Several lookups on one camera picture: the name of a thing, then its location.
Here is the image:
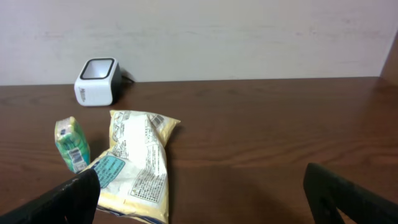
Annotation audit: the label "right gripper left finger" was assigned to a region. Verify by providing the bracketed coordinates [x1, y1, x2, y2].
[1, 169, 100, 224]

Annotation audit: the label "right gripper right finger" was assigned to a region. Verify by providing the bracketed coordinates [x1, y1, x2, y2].
[303, 163, 397, 223]

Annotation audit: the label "teal Kleenex tissue pack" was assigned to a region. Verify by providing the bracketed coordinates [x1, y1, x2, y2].
[54, 116, 90, 174]

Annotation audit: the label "cream yellow snack bag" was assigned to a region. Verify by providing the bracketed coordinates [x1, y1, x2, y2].
[89, 110, 179, 223]

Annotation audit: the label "white barcode scanner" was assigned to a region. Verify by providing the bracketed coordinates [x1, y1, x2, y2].
[74, 57, 122, 106]

